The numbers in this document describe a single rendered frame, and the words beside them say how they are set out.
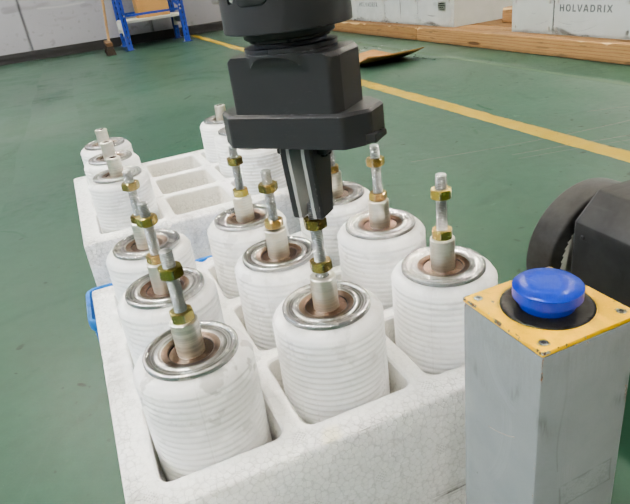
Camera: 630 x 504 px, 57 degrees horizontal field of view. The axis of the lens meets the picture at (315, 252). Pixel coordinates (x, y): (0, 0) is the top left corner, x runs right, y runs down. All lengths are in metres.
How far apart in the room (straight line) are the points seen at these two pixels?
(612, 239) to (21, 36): 6.34
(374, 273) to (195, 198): 0.53
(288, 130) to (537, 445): 0.25
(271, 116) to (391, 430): 0.27
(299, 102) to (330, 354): 0.20
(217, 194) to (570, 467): 0.81
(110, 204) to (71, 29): 5.83
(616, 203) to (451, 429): 0.39
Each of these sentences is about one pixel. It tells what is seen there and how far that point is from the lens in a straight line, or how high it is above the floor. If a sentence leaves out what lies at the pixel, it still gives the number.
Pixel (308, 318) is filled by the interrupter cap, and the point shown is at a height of 0.25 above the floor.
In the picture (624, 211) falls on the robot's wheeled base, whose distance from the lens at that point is 0.80.
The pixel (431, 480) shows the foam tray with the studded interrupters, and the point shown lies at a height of 0.09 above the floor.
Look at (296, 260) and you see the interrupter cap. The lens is 0.57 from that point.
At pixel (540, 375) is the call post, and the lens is 0.34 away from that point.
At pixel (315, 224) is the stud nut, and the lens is 0.45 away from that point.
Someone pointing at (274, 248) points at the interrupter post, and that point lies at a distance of 0.58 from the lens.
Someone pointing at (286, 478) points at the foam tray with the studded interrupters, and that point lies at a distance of 0.48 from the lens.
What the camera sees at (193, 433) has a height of 0.21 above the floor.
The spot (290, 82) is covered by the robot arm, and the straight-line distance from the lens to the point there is 0.40.
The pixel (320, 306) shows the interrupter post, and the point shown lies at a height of 0.26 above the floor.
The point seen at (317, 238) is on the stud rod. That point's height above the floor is 0.32.
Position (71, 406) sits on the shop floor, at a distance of 0.91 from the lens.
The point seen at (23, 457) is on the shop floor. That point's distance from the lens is 0.86.
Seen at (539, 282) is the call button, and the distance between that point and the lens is 0.36.
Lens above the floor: 0.51
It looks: 26 degrees down
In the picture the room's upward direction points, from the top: 8 degrees counter-clockwise
